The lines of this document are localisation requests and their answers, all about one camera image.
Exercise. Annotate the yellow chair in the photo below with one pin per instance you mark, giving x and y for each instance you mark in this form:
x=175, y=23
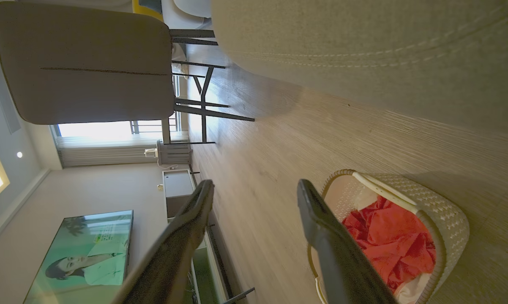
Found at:
x=147, y=8

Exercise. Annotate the white window curtain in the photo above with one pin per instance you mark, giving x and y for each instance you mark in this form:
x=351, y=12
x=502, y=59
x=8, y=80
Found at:
x=106, y=150

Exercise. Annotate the white side cabinet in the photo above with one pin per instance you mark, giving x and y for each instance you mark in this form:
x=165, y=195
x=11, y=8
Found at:
x=178, y=192

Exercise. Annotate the white garment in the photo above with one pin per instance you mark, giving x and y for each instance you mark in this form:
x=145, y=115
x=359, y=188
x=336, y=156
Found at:
x=412, y=291

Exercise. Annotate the beige fabric sofa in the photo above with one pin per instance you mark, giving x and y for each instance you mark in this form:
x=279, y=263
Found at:
x=385, y=55

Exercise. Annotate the wall-mounted television screen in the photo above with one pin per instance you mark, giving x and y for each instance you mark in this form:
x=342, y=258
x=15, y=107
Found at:
x=85, y=257

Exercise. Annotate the white round chair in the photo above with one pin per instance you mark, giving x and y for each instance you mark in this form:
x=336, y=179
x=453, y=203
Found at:
x=186, y=12

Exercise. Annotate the red garment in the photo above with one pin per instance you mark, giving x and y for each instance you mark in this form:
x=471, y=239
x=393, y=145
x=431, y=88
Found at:
x=393, y=240

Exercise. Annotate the grey upholstered chair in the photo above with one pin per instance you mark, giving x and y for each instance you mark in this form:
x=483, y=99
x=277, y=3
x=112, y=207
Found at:
x=89, y=63

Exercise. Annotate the white low tv cabinet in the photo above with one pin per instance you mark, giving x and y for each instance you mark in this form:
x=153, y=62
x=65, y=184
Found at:
x=209, y=270

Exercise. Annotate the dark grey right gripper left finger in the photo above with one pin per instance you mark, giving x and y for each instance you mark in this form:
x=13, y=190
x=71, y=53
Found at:
x=169, y=253

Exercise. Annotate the white ribbed radiator unit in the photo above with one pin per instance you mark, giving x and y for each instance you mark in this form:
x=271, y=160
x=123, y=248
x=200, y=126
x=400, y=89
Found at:
x=173, y=153

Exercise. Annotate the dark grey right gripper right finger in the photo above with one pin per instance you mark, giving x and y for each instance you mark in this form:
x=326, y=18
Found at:
x=338, y=257

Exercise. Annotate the white woven laundry basket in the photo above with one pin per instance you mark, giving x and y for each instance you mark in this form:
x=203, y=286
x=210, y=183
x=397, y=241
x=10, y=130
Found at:
x=442, y=211

